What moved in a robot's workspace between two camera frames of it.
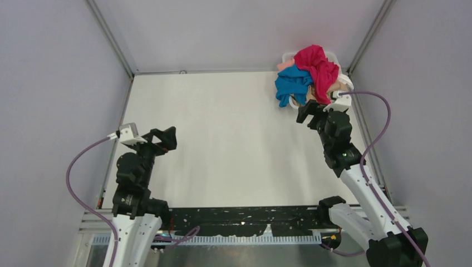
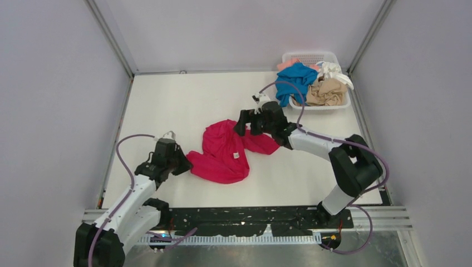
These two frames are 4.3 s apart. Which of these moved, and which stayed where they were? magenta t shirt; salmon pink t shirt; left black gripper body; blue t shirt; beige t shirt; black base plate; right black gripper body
Moved: left black gripper body; magenta t shirt; right black gripper body
Stayed: black base plate; blue t shirt; salmon pink t shirt; beige t shirt
